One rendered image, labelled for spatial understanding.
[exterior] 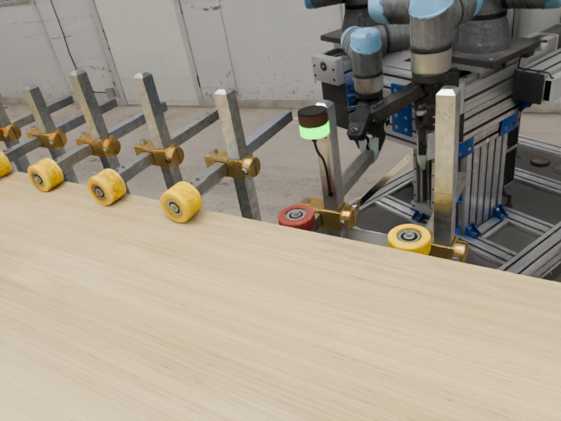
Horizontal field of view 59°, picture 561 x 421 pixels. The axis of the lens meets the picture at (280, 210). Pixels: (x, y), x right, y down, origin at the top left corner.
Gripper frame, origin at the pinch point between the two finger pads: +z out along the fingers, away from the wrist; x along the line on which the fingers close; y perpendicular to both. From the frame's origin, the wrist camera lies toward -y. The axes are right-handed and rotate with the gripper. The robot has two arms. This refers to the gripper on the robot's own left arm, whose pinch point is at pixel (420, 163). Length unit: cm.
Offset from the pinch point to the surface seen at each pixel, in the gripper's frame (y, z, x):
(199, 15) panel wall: -158, 17, 307
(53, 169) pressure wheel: -96, 0, 8
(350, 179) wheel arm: -16.6, 10.2, 12.9
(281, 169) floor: -79, 96, 182
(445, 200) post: 4.2, 2.0, -12.0
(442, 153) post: 3.5, -8.1, -11.7
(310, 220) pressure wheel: -23.0, 6.1, -11.8
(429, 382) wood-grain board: -1, 6, -52
